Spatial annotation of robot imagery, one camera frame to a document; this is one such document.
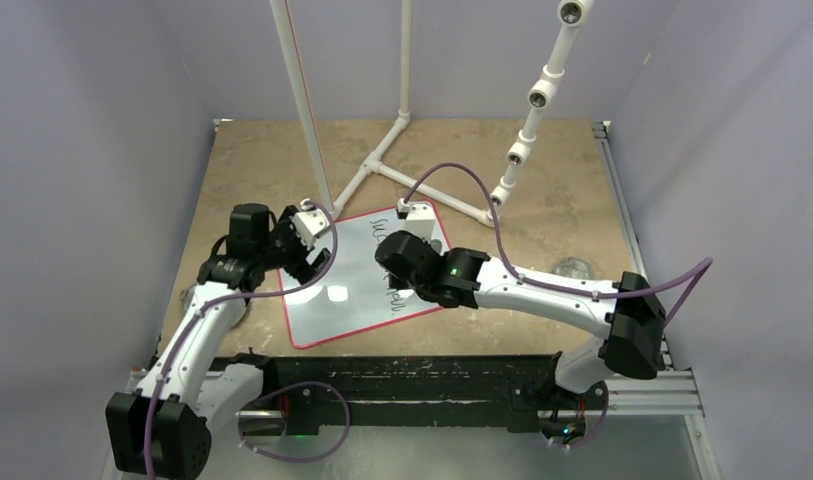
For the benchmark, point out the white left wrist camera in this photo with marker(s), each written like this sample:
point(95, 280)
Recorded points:
point(310, 226)

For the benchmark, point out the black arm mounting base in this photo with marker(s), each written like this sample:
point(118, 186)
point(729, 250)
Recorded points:
point(514, 392)

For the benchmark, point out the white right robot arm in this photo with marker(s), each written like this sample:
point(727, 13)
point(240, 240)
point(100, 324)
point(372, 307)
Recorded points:
point(625, 321)

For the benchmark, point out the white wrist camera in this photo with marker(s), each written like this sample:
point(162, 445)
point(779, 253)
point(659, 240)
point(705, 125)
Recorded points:
point(310, 226)
point(418, 218)

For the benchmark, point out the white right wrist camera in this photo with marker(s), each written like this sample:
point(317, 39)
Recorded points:
point(418, 218)

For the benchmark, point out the aluminium rail frame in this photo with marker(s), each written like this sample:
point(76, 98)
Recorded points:
point(670, 393)

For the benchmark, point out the pink framed whiteboard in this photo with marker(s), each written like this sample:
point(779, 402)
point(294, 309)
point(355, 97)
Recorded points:
point(354, 296)

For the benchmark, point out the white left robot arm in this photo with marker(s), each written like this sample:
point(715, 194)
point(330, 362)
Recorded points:
point(164, 427)

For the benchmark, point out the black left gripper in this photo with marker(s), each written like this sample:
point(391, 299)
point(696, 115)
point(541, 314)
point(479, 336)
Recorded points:
point(300, 269)

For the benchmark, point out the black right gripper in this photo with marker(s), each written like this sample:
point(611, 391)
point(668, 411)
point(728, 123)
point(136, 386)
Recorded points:
point(426, 243)

